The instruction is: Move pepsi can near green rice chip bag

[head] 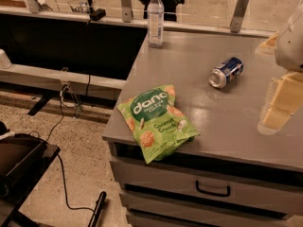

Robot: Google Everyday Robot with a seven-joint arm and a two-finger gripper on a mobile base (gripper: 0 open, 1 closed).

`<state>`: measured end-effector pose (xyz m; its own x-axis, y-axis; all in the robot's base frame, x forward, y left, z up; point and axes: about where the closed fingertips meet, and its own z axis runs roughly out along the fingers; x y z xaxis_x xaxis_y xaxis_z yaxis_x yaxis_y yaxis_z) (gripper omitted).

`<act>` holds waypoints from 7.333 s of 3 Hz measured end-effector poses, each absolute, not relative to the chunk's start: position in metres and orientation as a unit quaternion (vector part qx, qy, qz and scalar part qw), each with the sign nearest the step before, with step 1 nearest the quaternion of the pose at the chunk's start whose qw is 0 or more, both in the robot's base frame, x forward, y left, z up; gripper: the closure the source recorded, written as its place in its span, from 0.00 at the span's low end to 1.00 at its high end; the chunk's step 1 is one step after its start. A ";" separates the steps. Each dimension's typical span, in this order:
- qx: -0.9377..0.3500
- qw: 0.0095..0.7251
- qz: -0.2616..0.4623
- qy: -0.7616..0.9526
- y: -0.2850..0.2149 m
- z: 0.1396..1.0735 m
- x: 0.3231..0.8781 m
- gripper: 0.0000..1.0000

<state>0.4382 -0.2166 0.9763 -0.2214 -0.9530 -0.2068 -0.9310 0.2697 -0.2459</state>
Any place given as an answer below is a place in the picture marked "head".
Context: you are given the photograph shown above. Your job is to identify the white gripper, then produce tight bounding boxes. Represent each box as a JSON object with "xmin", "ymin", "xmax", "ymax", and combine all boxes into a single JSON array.
[{"xmin": 255, "ymin": 0, "xmax": 303, "ymax": 135}]

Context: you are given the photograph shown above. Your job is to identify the blue pepsi can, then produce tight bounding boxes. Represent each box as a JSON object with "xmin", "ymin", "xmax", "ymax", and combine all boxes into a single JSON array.
[{"xmin": 208, "ymin": 57, "xmax": 244, "ymax": 89}]

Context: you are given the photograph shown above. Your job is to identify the green rice chip bag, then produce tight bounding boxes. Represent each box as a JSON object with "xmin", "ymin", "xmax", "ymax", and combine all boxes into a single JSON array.
[{"xmin": 117, "ymin": 84, "xmax": 199, "ymax": 164}]

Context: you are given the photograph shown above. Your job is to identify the clear plastic water bottle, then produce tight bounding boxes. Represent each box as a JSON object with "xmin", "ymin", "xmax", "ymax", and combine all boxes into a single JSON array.
[{"xmin": 148, "ymin": 0, "xmax": 164, "ymax": 47}]

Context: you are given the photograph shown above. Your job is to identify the black power adapter box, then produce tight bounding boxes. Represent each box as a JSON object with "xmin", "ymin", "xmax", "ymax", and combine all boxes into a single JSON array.
[{"xmin": 90, "ymin": 9, "xmax": 106, "ymax": 21}]

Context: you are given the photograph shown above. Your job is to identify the black bar on floor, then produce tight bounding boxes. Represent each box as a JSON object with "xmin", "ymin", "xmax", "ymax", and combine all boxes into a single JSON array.
[{"xmin": 88, "ymin": 191, "xmax": 107, "ymax": 227}]

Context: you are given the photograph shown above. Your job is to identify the black side table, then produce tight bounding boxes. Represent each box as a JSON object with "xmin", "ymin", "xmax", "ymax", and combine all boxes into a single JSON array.
[{"xmin": 0, "ymin": 133, "xmax": 60, "ymax": 227}]

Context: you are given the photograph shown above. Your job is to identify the white cup on ledge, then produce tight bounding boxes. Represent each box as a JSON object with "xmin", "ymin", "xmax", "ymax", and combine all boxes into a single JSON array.
[{"xmin": 0, "ymin": 49, "xmax": 11, "ymax": 69}]

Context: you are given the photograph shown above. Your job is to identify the black drawer handle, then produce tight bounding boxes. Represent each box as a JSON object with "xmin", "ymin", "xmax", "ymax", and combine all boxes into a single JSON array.
[{"xmin": 195, "ymin": 181, "xmax": 231, "ymax": 198}]

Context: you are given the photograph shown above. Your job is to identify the black floor cable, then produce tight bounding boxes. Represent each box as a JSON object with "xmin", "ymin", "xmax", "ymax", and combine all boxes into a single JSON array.
[{"xmin": 28, "ymin": 82, "xmax": 96, "ymax": 213}]

